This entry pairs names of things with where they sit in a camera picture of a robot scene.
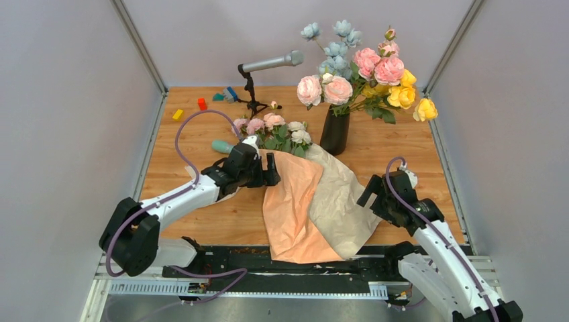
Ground red block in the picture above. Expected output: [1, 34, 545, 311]
[197, 97, 208, 111]

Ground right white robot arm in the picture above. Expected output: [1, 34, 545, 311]
[357, 170, 523, 321]

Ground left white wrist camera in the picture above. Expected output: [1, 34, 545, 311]
[241, 135, 260, 152]

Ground silver microphone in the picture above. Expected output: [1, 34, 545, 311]
[238, 50, 305, 73]

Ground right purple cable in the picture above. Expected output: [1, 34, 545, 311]
[384, 156, 501, 322]

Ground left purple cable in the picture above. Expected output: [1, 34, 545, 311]
[105, 109, 249, 307]

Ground teal toy microphone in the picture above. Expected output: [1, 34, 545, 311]
[211, 140, 234, 154]

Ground black microphone tripod stand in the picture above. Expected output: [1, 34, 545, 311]
[238, 66, 270, 119]

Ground flowers in vase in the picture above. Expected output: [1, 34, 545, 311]
[297, 20, 439, 124]

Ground black vase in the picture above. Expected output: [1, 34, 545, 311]
[319, 108, 350, 156]

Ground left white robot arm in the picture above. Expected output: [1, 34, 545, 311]
[99, 141, 280, 277]

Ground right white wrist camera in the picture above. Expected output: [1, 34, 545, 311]
[398, 162, 418, 189]

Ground beige ribbon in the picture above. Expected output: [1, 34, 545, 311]
[185, 165, 200, 180]

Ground teal block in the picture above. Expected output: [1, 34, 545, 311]
[212, 93, 225, 101]

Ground yellow block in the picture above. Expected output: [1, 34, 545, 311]
[172, 109, 184, 121]

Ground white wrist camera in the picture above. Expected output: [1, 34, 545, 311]
[241, 135, 260, 152]
[398, 162, 418, 189]

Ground peach paper bouquet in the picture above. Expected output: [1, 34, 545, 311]
[262, 145, 382, 264]

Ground flower stems bunch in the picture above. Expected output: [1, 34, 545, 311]
[232, 112, 313, 158]

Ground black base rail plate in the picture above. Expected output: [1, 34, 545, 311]
[161, 246, 411, 299]

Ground purple cable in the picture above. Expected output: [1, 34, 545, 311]
[105, 109, 249, 307]
[384, 156, 501, 322]

